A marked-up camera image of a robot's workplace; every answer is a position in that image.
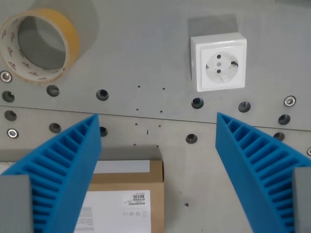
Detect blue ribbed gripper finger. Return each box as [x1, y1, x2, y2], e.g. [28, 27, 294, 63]
[0, 113, 103, 233]
[215, 112, 311, 233]

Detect brown cardboard box with labels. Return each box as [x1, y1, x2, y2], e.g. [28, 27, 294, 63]
[0, 159, 166, 233]

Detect yellow printed adhesive tape roll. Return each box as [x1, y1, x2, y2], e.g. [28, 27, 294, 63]
[0, 8, 81, 84]

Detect white wall socket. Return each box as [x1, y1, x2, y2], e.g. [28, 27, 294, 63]
[190, 32, 248, 92]

